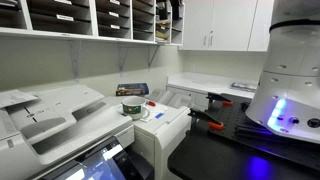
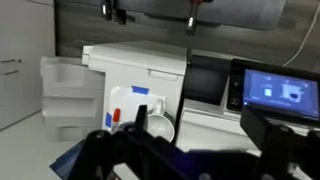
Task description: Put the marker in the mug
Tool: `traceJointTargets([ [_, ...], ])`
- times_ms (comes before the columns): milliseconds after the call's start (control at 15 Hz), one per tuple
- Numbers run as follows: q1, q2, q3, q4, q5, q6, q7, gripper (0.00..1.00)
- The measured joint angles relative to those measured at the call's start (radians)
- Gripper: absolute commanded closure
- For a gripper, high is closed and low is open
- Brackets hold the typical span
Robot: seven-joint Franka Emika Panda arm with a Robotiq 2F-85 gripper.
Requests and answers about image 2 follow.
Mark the blue book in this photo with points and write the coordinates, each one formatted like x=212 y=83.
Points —
x=68 y=160

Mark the white mug with green rim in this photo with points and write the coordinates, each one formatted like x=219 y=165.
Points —
x=161 y=125

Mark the black spring clamp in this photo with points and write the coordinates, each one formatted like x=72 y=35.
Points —
x=111 y=10
x=192 y=18

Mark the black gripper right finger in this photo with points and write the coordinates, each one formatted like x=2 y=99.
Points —
x=283 y=146

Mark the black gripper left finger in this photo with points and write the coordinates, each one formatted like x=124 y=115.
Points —
x=141 y=120

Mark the white printed paper sheet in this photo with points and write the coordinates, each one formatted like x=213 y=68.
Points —
x=130 y=103

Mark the red capped Sharpie marker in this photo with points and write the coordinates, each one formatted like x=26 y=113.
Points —
x=116 y=118

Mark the black printer touchscreen panel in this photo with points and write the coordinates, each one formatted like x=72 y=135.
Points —
x=280 y=91

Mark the blue painter tape strip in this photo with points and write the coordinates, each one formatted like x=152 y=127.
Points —
x=108 y=120
x=140 y=89

